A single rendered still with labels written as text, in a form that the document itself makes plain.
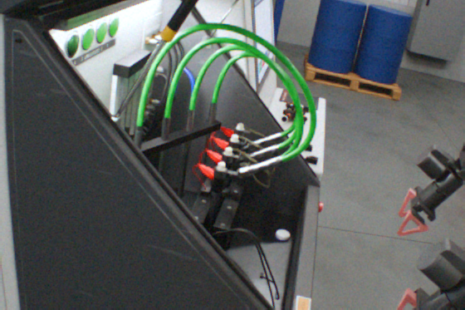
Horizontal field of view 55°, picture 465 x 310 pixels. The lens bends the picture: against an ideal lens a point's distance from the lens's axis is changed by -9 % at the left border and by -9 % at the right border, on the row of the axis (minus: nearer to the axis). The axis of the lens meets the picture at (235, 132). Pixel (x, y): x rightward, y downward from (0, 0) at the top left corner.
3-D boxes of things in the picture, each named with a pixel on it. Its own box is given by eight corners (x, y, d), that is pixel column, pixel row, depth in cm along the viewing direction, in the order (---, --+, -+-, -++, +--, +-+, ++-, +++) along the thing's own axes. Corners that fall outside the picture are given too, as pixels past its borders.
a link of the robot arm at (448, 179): (468, 184, 106) (466, 174, 111) (449, 166, 107) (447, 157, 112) (447, 203, 110) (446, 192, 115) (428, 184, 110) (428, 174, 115)
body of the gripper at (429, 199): (413, 207, 111) (434, 188, 107) (413, 189, 120) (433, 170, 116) (430, 223, 111) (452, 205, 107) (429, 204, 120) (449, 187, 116)
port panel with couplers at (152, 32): (144, 134, 128) (156, 22, 116) (132, 131, 129) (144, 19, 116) (159, 117, 140) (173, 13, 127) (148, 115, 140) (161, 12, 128)
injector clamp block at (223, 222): (219, 278, 114) (229, 228, 108) (180, 267, 115) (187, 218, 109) (242, 208, 145) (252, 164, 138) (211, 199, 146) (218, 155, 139)
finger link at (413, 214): (389, 231, 113) (416, 208, 109) (389, 216, 119) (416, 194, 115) (407, 248, 113) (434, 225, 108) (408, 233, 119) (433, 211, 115)
